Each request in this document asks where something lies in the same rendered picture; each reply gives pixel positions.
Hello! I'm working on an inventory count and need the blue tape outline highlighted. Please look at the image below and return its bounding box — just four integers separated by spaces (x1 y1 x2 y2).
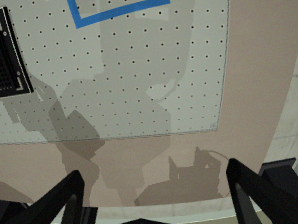
67 0 170 28

